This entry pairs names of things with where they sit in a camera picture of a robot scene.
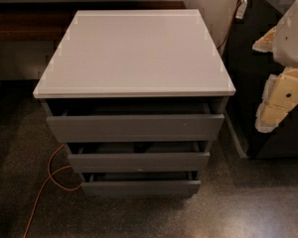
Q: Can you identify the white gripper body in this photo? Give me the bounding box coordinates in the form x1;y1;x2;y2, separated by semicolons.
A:
272;0;298;68

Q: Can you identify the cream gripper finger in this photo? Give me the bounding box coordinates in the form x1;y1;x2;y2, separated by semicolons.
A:
255;67;298;133
252;27;276;53

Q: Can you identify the grey drawer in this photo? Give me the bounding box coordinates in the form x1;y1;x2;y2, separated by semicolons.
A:
66;142;210;173
47;113;224;143
81;172;201;197

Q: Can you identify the grey top drawer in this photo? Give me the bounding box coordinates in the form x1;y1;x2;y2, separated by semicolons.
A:
47;113;224;143

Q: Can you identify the grey bottom drawer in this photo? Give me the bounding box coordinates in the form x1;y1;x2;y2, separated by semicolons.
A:
81;172;201;197

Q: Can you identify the grey drawer cabinet white top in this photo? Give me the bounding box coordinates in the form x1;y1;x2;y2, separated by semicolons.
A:
32;9;236;196

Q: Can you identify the black bin cabinet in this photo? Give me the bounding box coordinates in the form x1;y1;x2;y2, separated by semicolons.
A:
223;0;298;159

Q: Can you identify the dark wooden bench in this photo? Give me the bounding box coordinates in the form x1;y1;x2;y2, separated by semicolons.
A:
0;1;186;41

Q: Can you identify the white cable tag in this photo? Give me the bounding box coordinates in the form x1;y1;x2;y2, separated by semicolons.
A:
235;0;247;20

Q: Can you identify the orange cable at wall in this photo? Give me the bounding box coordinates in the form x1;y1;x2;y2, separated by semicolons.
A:
216;0;298;51

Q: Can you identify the orange cable on floor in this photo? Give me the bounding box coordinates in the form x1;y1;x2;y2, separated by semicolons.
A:
22;144;83;238

